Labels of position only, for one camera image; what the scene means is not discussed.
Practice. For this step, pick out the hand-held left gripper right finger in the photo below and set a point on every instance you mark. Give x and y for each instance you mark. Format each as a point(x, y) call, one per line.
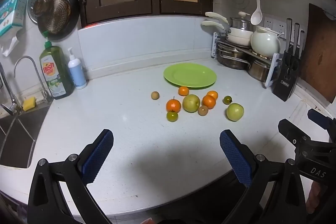
point(236, 158)

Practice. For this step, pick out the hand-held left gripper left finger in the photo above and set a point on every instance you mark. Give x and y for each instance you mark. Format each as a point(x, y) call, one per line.
point(97, 158)

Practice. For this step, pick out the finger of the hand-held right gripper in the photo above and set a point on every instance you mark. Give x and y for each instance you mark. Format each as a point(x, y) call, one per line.
point(291, 133)
point(319, 117)

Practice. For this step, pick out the green apple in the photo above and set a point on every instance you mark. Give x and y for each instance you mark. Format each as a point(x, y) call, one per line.
point(191, 103)
point(235, 112)

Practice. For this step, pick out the small brown longan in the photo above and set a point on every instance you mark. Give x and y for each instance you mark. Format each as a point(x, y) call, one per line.
point(155, 95)
point(203, 110)

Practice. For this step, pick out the small green tangerine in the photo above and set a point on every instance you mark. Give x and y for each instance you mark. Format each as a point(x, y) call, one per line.
point(227, 100)
point(172, 116)

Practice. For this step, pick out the orange tangerine with stem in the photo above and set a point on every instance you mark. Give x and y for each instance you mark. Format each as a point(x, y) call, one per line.
point(173, 106)

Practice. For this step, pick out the green plate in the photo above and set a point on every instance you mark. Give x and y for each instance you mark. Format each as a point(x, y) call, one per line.
point(189, 75)

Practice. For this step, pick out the person's right hand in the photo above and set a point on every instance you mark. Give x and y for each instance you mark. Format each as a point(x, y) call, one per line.
point(313, 197)

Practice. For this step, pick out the black knife block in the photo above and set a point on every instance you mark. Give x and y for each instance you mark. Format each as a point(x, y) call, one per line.
point(284, 85)

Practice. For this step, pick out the black kitchen scissors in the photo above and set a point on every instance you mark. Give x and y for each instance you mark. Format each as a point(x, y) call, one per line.
point(291, 67)

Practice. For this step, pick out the brown wooden cutting board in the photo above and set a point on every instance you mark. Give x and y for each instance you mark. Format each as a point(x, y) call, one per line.
point(320, 56)

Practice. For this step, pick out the metal pot rack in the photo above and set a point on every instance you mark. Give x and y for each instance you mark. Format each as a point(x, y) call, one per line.
point(273, 69)

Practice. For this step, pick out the small steel pot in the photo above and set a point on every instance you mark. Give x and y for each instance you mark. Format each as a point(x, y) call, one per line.
point(258, 71)

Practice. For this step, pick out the steel sink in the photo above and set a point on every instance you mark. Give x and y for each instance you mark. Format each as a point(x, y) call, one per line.
point(18, 140)

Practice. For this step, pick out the white blue pump bottle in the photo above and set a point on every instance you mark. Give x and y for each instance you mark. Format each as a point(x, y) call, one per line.
point(77, 74)

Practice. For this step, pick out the yellow sponge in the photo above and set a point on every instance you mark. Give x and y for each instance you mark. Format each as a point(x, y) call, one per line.
point(29, 104)

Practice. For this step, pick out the white ceramic pot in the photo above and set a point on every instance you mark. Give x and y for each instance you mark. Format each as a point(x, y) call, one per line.
point(265, 43)

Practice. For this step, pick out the large steel pot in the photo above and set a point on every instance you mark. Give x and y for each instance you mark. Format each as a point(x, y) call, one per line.
point(231, 60)

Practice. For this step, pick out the green dish soap bottle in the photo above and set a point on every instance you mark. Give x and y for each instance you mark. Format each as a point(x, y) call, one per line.
point(56, 69)

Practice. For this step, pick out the tall gooseneck steel faucet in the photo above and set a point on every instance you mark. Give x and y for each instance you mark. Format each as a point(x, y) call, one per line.
point(39, 77)

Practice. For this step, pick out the steel sink faucet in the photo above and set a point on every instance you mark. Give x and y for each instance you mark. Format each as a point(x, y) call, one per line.
point(10, 98)

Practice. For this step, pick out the white ladle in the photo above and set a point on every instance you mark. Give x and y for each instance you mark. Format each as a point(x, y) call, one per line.
point(256, 16)

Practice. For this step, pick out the steel pot with lid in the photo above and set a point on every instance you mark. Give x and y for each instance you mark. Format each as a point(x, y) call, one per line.
point(237, 23)

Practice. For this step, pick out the clear plastic bag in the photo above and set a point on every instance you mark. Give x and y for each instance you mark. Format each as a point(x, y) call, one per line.
point(9, 43)

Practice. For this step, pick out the black frying pan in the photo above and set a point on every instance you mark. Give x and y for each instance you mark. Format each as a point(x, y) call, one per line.
point(75, 11)

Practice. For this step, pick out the gold perforated strainer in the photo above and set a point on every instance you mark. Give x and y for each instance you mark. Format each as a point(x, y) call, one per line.
point(60, 14)

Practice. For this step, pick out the white teal cardboard box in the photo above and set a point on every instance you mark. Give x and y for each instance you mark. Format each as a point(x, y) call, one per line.
point(11, 12)

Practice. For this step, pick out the white wall socket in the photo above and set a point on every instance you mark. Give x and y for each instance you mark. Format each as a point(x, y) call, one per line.
point(268, 22)
point(279, 26)

